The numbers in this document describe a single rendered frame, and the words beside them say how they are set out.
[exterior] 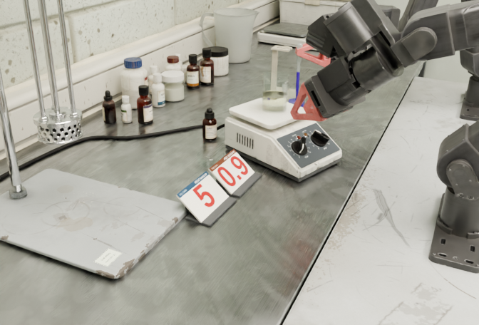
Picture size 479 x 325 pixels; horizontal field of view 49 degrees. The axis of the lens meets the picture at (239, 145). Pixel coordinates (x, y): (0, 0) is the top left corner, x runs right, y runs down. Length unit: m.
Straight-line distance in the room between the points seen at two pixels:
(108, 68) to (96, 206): 0.50
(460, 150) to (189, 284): 0.42
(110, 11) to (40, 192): 0.58
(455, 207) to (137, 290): 0.47
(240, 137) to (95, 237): 0.36
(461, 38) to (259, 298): 0.42
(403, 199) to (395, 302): 0.27
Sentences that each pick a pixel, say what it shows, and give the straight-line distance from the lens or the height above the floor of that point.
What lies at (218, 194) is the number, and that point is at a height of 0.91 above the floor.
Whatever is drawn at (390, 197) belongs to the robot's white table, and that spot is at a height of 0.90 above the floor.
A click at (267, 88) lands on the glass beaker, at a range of 1.00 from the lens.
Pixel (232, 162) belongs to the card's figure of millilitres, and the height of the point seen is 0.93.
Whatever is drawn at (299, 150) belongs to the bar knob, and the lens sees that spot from 0.95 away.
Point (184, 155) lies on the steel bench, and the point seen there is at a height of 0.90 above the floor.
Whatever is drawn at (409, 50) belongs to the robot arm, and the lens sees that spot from 0.74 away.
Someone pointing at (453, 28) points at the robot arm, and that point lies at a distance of 0.75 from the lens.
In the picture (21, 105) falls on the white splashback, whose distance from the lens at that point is 1.12.
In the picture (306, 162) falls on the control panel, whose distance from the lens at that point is 0.96.
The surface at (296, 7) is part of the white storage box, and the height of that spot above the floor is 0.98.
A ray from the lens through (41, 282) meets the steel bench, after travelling 0.76.
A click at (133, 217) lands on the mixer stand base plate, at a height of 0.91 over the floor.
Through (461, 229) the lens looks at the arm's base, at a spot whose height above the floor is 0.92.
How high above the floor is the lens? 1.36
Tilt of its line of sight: 25 degrees down
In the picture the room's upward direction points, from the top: 1 degrees clockwise
